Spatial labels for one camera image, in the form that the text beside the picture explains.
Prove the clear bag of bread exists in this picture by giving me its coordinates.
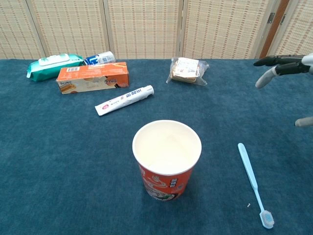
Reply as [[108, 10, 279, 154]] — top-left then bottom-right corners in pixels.
[[165, 57, 210, 86]]

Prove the bamboo folding screen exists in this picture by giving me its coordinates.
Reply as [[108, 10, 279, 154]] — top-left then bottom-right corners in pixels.
[[0, 0, 313, 60]]

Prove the blue table cloth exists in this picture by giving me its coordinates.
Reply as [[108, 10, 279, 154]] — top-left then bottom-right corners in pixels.
[[0, 58, 313, 235]]

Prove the green wet wipes pack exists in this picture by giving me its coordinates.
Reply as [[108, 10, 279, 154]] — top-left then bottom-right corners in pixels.
[[26, 53, 84, 82]]

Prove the brown wooden post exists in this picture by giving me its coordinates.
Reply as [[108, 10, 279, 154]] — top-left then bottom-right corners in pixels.
[[259, 0, 291, 59]]

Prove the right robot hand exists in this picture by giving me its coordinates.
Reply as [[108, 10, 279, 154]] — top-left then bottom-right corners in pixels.
[[253, 52, 313, 128]]

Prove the white toothpaste tube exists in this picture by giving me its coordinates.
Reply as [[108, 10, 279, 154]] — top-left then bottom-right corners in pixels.
[[94, 85, 155, 117]]

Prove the orange noodle paper cup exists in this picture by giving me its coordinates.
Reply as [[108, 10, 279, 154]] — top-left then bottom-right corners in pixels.
[[132, 119, 202, 202]]

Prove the light blue toothbrush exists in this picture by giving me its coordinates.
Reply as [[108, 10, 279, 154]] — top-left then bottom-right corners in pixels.
[[237, 142, 275, 230]]

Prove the orange cardboard snack box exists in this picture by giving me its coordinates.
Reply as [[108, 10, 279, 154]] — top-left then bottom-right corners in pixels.
[[56, 61, 130, 95]]

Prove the blue and white can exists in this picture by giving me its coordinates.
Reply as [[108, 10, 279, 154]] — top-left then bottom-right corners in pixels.
[[83, 50, 116, 66]]

